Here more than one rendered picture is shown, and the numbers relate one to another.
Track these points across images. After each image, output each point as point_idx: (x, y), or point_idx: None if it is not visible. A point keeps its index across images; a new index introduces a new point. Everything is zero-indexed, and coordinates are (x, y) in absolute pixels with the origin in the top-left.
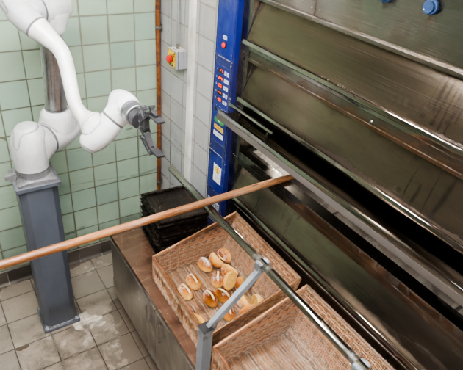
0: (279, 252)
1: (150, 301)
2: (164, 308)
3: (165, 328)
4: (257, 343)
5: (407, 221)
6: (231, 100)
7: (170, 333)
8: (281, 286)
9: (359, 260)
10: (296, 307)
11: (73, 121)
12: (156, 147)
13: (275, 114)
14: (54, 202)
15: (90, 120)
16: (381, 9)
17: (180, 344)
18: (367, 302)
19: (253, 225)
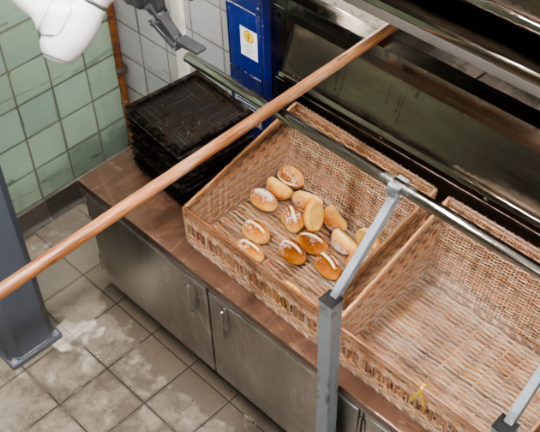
0: (387, 154)
1: (194, 279)
2: (225, 285)
3: (235, 315)
4: (389, 303)
5: None
6: None
7: (246, 320)
8: (439, 213)
9: (535, 144)
10: (436, 235)
11: None
12: (185, 36)
13: None
14: None
15: (54, 10)
16: None
17: (271, 333)
18: None
19: (330, 117)
